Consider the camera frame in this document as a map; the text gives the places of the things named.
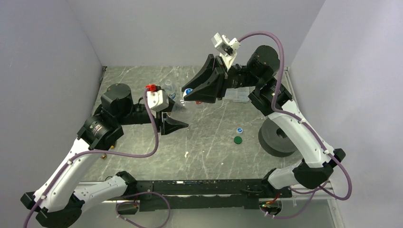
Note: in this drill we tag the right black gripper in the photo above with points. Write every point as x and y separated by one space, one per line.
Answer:
212 88

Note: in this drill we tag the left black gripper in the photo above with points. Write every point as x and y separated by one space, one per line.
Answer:
169 125

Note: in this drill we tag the blue label water bottle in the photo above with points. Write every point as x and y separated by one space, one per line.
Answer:
170 88

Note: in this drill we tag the green bottle cap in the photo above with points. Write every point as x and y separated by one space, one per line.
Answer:
237 140

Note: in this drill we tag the clear unlabeled plastic bottle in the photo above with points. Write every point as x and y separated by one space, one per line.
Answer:
183 110

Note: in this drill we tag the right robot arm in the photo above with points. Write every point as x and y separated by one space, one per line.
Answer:
319 159

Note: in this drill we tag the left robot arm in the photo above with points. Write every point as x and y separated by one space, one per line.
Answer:
58 203

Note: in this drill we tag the clear plastic organizer box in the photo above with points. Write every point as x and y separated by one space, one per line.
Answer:
238 95

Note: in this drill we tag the black round disc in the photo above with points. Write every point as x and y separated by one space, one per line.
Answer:
274 140

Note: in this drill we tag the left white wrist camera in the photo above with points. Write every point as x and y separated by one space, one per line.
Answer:
157 98

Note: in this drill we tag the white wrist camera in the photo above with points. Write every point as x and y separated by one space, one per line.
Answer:
227 48
157 98

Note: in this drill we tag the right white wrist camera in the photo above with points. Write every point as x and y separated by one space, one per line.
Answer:
227 48

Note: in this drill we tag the black base frame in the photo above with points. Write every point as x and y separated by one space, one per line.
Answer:
160 202

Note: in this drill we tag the aluminium rail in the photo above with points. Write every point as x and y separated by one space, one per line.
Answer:
314 196

